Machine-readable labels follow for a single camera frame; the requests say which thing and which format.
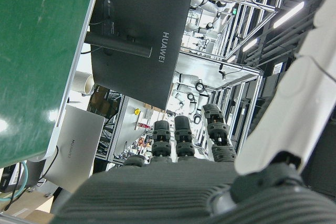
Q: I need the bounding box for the green conveyor belt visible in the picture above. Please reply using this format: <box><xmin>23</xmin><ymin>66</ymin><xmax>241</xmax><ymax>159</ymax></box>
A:
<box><xmin>0</xmin><ymin>0</ymin><xmax>102</xmax><ymax>168</ymax></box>

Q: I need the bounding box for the aluminium frame enclosure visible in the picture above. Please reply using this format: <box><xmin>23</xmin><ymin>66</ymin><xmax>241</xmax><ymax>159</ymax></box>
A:
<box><xmin>181</xmin><ymin>50</ymin><xmax>265</xmax><ymax>156</ymax></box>

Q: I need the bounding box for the silver Huawei laptop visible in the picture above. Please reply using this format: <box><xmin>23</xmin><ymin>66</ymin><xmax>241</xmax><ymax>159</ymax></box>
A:
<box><xmin>41</xmin><ymin>104</ymin><xmax>106</xmax><ymax>193</ymax></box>

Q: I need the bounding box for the black Huawei monitor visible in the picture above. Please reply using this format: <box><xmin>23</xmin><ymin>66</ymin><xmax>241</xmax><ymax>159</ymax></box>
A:
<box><xmin>83</xmin><ymin>0</ymin><xmax>198</xmax><ymax>111</ymax></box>

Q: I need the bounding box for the white cup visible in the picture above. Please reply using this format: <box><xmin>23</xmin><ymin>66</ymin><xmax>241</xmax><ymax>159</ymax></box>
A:
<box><xmin>72</xmin><ymin>71</ymin><xmax>95</xmax><ymax>96</ymax></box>

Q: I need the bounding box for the aluminium conveyor frame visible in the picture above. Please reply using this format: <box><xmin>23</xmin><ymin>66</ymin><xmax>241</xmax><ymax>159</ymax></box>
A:
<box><xmin>26</xmin><ymin>0</ymin><xmax>106</xmax><ymax>164</ymax></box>

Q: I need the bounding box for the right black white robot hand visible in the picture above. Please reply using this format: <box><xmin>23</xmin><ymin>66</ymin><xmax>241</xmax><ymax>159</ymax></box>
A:
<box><xmin>51</xmin><ymin>0</ymin><xmax>336</xmax><ymax>224</ymax></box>

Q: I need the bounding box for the teal cable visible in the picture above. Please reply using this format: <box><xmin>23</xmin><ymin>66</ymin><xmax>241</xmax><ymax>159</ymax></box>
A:
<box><xmin>0</xmin><ymin>161</ymin><xmax>28</xmax><ymax>204</ymax></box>

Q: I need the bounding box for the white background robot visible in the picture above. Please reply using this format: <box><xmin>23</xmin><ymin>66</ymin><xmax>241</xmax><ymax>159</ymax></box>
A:
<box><xmin>188</xmin><ymin>0</ymin><xmax>234</xmax><ymax>29</ymax></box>
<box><xmin>172</xmin><ymin>71</ymin><xmax>211</xmax><ymax>124</ymax></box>

